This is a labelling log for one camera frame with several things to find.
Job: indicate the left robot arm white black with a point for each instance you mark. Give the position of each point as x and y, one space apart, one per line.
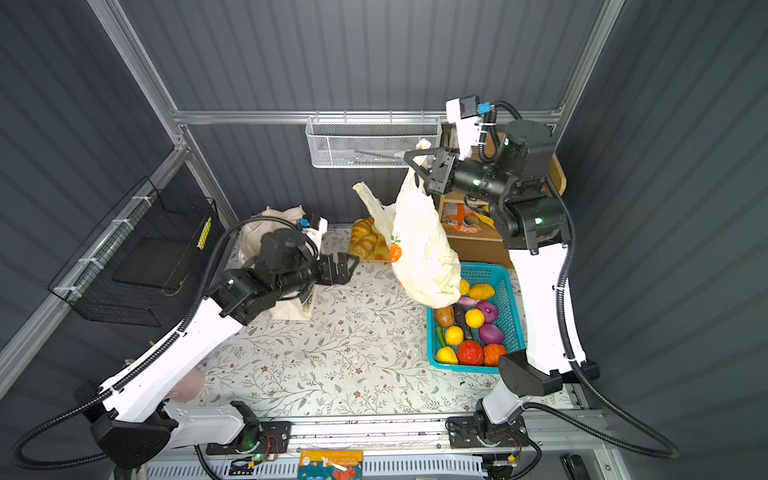
129 419

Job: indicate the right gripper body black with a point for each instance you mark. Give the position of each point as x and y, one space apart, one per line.
467 179

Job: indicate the wooden shelf unit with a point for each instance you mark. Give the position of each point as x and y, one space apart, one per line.
486 246

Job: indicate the white tube in basket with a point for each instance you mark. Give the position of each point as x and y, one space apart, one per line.
382 155

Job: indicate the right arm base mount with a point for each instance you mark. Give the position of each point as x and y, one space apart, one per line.
467 432

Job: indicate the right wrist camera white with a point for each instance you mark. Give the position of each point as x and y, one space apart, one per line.
464 113

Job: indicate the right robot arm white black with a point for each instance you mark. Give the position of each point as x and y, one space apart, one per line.
503 160

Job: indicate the purple onion upper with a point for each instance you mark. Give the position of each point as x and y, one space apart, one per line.
489 311

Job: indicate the teal plastic basket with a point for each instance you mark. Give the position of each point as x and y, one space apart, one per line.
508 320

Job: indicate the white wire wall basket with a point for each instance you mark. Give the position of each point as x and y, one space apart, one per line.
333 144

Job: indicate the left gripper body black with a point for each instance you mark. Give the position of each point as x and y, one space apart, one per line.
316 271

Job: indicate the orange pumpkin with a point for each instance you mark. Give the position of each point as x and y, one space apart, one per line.
492 354

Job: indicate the bread rolls tray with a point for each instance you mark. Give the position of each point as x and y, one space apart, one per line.
366 242

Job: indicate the brown potato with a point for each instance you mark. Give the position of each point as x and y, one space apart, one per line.
445 317

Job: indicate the yellow lemon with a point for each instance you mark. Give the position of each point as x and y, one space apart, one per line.
464 287
454 336
475 318
446 356

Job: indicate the yellow snack bag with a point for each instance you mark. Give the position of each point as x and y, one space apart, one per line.
485 218

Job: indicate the yellow lemon left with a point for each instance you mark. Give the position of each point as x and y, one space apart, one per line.
454 336

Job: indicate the orange snack bag lower shelf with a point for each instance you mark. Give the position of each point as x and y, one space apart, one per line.
457 217

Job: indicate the green chili pepper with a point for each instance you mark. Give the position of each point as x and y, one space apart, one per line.
440 334

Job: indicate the black wire wall basket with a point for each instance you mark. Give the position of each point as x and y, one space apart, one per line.
146 262

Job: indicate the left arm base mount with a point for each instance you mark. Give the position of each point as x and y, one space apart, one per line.
268 438

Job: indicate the purple onion lower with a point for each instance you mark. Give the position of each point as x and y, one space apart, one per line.
490 334

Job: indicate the beige canvas tote bag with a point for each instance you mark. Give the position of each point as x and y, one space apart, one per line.
275 246

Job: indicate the cream plastic grocery bag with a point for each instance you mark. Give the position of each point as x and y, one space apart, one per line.
421 257

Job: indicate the yellow lemon bottom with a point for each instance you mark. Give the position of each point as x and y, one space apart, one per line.
446 356

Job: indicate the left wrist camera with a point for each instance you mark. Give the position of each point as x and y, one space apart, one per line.
313 223

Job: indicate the yellow lemon middle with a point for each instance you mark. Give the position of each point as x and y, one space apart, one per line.
475 318

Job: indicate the yellow lemon top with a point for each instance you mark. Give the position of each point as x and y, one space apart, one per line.
464 287

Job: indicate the orange yellow mango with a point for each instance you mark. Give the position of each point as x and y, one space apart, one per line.
481 292

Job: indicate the purple eggplant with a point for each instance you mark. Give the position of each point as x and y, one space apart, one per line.
467 301

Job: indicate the purple onion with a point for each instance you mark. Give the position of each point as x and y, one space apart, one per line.
490 334
489 311

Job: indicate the colourful box at front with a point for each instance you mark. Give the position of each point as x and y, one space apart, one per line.
330 465

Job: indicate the red tomato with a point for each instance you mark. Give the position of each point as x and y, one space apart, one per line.
471 353

